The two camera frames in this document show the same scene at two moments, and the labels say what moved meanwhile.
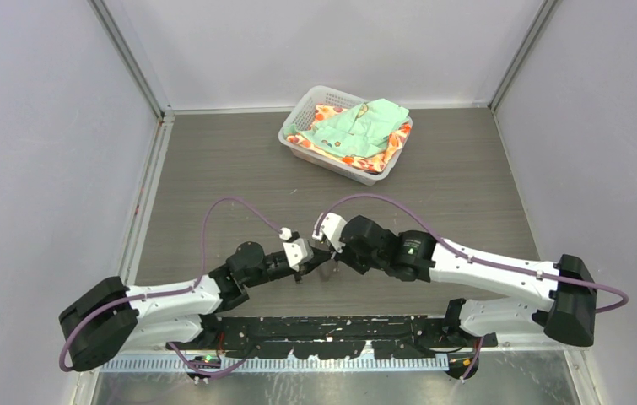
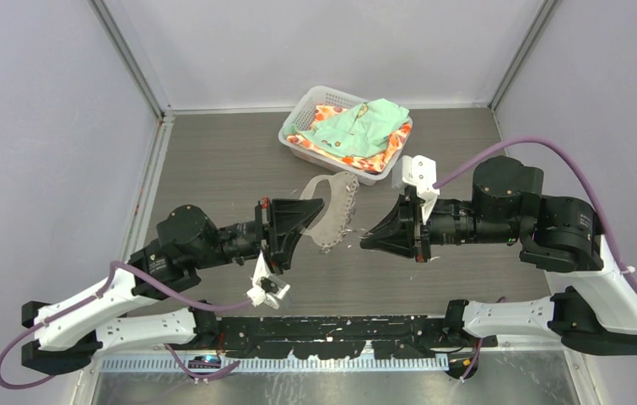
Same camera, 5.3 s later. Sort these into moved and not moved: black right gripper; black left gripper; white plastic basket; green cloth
Moved: black right gripper; black left gripper
Not moved: green cloth; white plastic basket
